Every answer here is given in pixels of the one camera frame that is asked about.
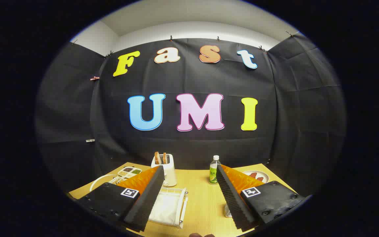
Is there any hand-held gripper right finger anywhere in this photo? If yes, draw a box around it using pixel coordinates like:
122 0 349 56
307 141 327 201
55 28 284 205
216 164 306 232

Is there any green tea bottle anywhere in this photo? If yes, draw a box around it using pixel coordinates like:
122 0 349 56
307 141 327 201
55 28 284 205
209 155 221 185

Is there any white wire dish rack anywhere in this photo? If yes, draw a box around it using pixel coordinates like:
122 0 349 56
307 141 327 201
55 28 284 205
89 174 189 229

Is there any cream dish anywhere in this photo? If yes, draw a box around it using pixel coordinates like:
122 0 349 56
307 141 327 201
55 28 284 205
242 170 269 183

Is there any white divided seasoning tray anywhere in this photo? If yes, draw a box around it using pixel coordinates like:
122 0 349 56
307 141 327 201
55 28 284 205
117 166 143 178

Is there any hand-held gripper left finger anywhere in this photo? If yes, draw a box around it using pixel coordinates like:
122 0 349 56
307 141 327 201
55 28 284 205
76 165 165 232

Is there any white toaster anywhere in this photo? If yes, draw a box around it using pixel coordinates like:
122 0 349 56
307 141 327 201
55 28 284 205
151 153 177 187

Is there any black backdrop cloth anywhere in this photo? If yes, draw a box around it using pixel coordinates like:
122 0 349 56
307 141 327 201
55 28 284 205
35 32 347 198

